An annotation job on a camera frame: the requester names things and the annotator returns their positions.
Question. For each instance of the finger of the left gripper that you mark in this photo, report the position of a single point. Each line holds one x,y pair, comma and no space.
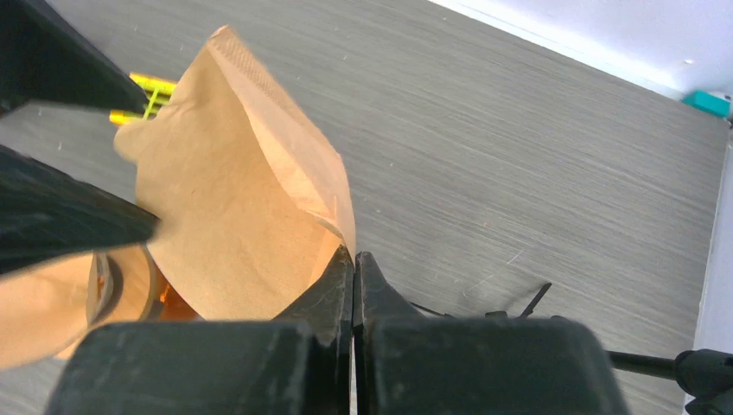
44,58
46,214

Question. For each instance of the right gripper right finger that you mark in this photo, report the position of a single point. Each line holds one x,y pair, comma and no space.
374,298

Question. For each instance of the wooden ring holder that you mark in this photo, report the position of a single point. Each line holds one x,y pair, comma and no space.
135,283

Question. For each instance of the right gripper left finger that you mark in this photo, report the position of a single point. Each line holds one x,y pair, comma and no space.
327,308

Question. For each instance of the amber glass carafe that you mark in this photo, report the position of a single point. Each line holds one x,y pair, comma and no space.
168,305

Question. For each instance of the small teal block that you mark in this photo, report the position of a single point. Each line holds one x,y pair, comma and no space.
717,104

